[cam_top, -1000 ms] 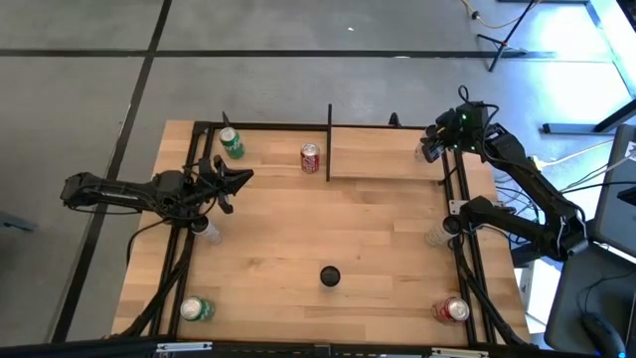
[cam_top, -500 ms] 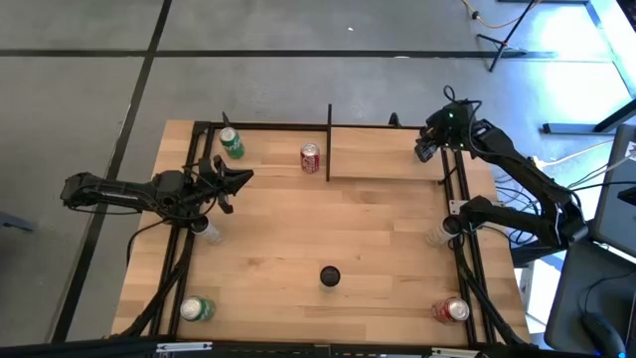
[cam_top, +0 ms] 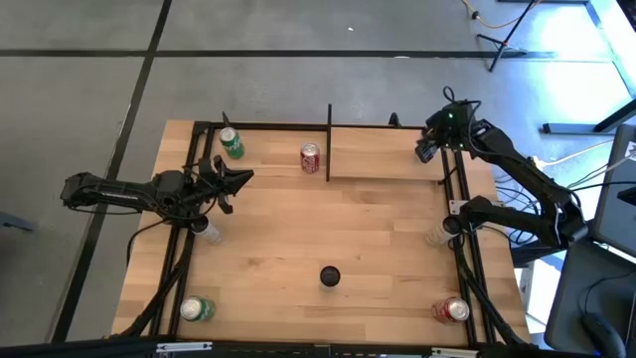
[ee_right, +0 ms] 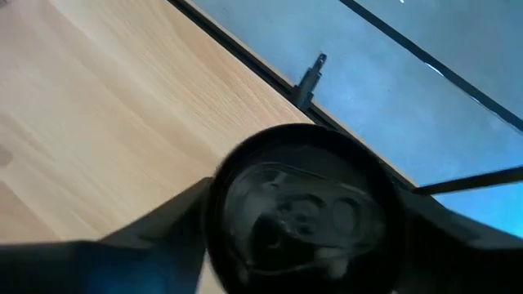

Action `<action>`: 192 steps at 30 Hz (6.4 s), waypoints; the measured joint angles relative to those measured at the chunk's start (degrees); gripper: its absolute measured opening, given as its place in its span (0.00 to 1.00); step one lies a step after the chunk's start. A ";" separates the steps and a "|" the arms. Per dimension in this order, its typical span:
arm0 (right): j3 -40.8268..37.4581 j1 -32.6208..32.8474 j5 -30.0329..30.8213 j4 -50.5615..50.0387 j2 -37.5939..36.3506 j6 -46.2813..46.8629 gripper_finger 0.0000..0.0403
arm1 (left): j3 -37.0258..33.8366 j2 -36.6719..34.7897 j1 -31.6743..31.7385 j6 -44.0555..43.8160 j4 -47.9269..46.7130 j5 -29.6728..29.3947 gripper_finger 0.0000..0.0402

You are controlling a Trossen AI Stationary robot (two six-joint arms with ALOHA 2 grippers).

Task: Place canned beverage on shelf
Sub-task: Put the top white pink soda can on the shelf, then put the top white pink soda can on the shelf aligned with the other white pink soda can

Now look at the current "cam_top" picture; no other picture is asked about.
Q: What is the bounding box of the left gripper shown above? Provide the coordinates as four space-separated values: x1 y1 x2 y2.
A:
191 154 255 203

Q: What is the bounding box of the green Sprite can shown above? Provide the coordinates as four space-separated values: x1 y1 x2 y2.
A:
179 295 217 323
219 126 246 161

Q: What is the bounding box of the red Coca-Cola can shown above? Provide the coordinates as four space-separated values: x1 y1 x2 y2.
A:
430 295 471 325
299 142 321 175

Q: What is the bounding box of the black tripod stand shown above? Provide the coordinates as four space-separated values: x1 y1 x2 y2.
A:
475 0 543 74

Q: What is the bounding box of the black desk foot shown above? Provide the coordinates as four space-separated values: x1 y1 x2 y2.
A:
541 98 636 136

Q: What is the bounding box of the black table leg bar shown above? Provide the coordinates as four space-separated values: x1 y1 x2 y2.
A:
510 243 562 268

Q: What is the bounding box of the dark grey computer case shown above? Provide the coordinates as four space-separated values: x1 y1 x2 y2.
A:
593 123 636 260

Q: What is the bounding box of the grey side table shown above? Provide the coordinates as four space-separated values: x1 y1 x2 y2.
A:
544 236 636 358

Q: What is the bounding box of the black crossbar with silver brackets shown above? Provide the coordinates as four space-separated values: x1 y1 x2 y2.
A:
0 335 636 358

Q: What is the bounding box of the grey chair leg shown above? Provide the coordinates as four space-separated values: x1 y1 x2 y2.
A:
0 210 37 234

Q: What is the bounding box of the black computer mouse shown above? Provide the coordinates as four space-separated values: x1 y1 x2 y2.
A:
580 311 628 358

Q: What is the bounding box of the black aluminium table frame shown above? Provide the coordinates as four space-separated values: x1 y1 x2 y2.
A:
148 111 498 349

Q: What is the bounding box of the orange extension cable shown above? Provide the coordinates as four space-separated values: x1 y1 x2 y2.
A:
460 0 538 30

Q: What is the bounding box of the black cable bundle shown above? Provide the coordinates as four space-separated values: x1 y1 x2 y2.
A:
456 238 529 348
118 221 196 344

